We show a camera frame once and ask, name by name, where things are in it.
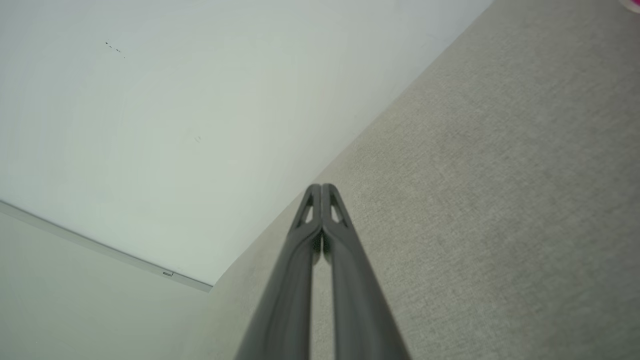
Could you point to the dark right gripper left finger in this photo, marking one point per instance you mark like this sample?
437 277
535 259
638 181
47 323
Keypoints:
287 300

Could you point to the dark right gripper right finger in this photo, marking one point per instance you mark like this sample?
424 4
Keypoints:
360 310

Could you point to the red and white basketball jersey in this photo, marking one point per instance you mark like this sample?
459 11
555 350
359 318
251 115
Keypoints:
633 4

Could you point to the grey metal wall strip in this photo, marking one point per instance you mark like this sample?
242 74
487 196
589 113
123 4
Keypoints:
100 247

